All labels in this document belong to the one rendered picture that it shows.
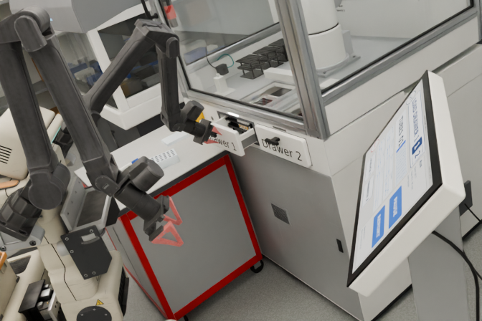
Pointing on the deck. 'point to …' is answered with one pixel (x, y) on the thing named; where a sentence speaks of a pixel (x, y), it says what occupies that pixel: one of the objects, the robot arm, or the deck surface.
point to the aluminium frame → (341, 119)
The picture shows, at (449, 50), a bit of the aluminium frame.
